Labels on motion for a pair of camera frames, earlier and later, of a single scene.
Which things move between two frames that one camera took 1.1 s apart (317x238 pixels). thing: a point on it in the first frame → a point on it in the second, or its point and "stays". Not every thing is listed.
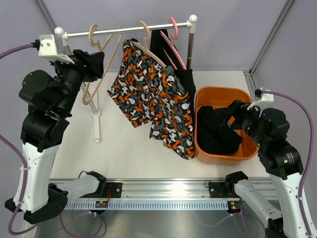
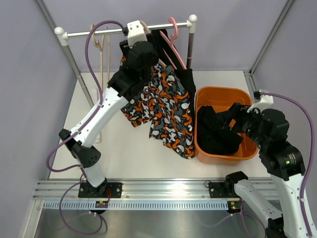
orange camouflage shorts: (147, 92) stays
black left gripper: (94, 61) → (124, 46)
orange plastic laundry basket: (219, 97) stays
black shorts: (213, 137) stays
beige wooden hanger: (98, 45) → (93, 28)
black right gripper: (237, 109) stays
